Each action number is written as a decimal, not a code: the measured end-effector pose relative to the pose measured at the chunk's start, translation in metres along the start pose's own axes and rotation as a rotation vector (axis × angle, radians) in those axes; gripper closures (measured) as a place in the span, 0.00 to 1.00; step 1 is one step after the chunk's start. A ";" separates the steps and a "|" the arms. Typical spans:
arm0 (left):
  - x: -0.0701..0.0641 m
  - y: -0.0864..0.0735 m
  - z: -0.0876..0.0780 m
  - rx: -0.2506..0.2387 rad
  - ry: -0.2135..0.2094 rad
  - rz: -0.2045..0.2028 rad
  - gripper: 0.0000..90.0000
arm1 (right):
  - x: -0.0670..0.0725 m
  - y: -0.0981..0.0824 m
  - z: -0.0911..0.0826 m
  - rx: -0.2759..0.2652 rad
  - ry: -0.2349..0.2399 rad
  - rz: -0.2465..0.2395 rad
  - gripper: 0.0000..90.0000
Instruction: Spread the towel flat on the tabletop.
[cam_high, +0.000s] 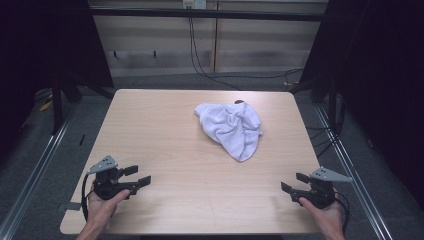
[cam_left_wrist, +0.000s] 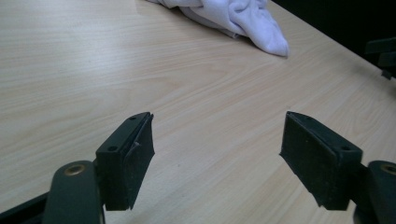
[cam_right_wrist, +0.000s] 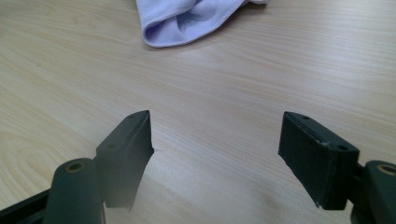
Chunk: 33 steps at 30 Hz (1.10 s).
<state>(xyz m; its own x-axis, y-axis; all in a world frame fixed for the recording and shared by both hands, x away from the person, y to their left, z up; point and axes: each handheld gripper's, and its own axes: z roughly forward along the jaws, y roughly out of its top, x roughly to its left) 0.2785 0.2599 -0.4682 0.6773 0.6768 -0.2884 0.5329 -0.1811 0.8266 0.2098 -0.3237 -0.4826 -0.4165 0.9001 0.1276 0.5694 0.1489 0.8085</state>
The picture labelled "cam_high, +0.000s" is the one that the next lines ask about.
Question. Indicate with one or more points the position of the aluminium floor rail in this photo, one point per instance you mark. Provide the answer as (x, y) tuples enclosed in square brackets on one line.
[(36, 170), (353, 173)]

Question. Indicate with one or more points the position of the white wall socket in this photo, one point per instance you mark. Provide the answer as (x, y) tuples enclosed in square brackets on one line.
[(195, 4)]

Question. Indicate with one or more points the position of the person's right hand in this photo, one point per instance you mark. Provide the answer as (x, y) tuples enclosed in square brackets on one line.
[(328, 216)]

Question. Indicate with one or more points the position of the small black wall hook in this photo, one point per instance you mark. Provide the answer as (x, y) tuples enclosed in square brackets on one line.
[(115, 54), (155, 54)]

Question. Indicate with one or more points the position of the round dark table grommet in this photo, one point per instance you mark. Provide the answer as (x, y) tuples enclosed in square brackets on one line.
[(238, 101)]

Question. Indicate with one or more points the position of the grey tape piece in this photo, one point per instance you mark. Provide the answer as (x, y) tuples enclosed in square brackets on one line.
[(70, 206)]

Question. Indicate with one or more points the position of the black metal stand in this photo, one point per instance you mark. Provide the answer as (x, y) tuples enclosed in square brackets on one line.
[(57, 106), (332, 106)]

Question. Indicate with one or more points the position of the dark curtain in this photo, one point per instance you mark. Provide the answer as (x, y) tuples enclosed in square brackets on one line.
[(383, 83), (40, 50)]

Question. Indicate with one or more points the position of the black horizontal frame bar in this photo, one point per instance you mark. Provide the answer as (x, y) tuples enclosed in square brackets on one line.
[(206, 14)]

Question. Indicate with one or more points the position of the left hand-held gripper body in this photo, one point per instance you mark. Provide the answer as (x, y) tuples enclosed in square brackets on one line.
[(106, 185)]

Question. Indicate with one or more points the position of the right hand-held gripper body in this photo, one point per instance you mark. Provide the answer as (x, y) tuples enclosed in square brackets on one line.
[(321, 195)]

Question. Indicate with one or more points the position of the white towel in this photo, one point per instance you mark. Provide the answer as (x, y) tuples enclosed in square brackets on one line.
[(230, 128)]

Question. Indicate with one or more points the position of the person's left hand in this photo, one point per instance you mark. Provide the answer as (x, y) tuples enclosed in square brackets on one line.
[(100, 210)]

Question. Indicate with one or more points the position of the yellow floor object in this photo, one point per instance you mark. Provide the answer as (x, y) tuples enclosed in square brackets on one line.
[(45, 106)]

